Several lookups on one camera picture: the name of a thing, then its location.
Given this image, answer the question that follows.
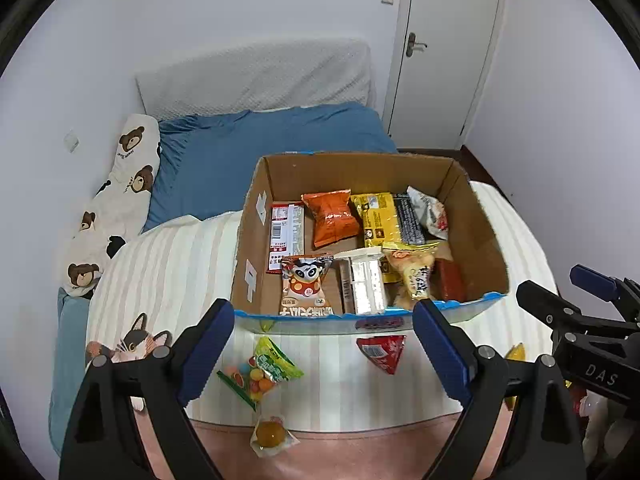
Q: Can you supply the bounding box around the white door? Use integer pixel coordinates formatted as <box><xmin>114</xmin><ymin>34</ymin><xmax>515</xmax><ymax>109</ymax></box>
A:
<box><xmin>382</xmin><ymin>0</ymin><xmax>506</xmax><ymax>151</ymax></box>

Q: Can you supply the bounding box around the white wafer packet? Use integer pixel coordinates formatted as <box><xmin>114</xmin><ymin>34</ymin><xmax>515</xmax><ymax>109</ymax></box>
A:
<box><xmin>334</xmin><ymin>247</ymin><xmax>388</xmax><ymax>315</ymax></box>

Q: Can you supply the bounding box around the blue bed sheet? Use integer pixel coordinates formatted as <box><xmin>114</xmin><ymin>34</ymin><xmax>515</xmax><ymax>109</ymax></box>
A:
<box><xmin>142</xmin><ymin>101</ymin><xmax>401</xmax><ymax>233</ymax></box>

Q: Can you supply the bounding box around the cardboard box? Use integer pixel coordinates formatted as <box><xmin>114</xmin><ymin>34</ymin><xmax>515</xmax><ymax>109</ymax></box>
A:
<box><xmin>231</xmin><ymin>152</ymin><xmax>511</xmax><ymax>336</ymax></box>

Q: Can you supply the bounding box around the orange snack packet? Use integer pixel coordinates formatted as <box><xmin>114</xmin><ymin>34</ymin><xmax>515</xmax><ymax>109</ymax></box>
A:
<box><xmin>301</xmin><ymin>189</ymin><xmax>362</xmax><ymax>250</ymax></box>

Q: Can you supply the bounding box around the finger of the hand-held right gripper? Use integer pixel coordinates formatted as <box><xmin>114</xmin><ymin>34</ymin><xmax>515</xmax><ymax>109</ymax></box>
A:
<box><xmin>516</xmin><ymin>281</ymin><xmax>640</xmax><ymax>343</ymax></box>
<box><xmin>570</xmin><ymin>264</ymin><xmax>640</xmax><ymax>320</ymax></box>

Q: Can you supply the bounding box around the brown snack packet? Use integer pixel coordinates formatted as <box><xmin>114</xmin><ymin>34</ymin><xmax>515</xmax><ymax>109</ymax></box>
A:
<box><xmin>434</xmin><ymin>255</ymin><xmax>468</xmax><ymax>303</ymax></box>

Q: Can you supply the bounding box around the grey quilted headboard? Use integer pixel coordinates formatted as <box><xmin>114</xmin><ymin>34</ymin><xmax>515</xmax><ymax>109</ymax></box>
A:
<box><xmin>135</xmin><ymin>37</ymin><xmax>376</xmax><ymax>121</ymax></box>

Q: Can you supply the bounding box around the bear print pillow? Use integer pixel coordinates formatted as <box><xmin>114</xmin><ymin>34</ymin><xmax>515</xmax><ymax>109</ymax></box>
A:
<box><xmin>66</xmin><ymin>112</ymin><xmax>161</xmax><ymax>298</ymax></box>

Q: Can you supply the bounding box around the panda print snack packet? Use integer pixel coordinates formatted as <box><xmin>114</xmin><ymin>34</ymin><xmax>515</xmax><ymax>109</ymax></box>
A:
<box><xmin>278</xmin><ymin>254</ymin><xmax>335</xmax><ymax>317</ymax></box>

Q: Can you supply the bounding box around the long red and white packet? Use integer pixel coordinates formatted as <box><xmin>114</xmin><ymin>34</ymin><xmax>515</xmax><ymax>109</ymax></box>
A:
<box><xmin>266</xmin><ymin>201</ymin><xmax>306</xmax><ymax>275</ymax></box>

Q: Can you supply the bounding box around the small yellow snack packet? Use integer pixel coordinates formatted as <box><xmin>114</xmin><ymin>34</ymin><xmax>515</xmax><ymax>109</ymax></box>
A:
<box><xmin>504</xmin><ymin>342</ymin><xmax>526</xmax><ymax>411</ymax></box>

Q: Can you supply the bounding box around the large yellow and black packet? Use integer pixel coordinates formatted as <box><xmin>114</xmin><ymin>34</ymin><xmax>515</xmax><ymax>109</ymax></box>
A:
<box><xmin>350</xmin><ymin>191</ymin><xmax>428</xmax><ymax>248</ymax></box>

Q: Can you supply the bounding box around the white printed snack packet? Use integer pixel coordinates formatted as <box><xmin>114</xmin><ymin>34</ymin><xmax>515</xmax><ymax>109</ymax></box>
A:
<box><xmin>406</xmin><ymin>186</ymin><xmax>449</xmax><ymax>241</ymax></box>

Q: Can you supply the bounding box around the green candy packet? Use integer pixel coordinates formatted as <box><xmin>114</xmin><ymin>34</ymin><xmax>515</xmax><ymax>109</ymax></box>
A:
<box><xmin>216</xmin><ymin>336</ymin><xmax>305</xmax><ymax>411</ymax></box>

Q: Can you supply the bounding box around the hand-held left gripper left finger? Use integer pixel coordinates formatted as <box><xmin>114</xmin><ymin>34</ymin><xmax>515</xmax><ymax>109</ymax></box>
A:
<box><xmin>59</xmin><ymin>298</ymin><xmax>236</xmax><ymax>480</ymax></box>

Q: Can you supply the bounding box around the yellow crisps packet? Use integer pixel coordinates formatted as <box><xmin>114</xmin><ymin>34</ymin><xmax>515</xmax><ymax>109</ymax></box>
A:
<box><xmin>382</xmin><ymin>241</ymin><xmax>441</xmax><ymax>311</ymax></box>

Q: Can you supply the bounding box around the orange jelly cup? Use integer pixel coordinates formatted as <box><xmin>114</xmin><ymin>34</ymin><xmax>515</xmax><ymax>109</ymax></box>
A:
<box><xmin>250</xmin><ymin>414</ymin><xmax>301</xmax><ymax>458</ymax></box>

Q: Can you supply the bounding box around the white plush toy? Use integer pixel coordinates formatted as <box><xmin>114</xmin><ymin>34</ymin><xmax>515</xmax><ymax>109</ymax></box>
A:
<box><xmin>575</xmin><ymin>387</ymin><xmax>636</xmax><ymax>461</ymax></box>

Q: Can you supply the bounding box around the light blue blanket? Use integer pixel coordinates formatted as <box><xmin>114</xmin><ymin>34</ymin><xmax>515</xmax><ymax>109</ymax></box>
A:
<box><xmin>48</xmin><ymin>287</ymin><xmax>93</xmax><ymax>458</ymax></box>

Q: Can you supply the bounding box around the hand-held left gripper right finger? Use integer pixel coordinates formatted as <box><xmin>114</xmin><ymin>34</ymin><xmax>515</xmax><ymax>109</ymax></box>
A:
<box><xmin>412</xmin><ymin>298</ymin><xmax>587</xmax><ymax>480</ymax></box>

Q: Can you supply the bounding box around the small red snack packet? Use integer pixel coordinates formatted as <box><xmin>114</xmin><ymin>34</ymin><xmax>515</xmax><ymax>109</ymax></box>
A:
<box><xmin>356</xmin><ymin>334</ymin><xmax>407</xmax><ymax>376</ymax></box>

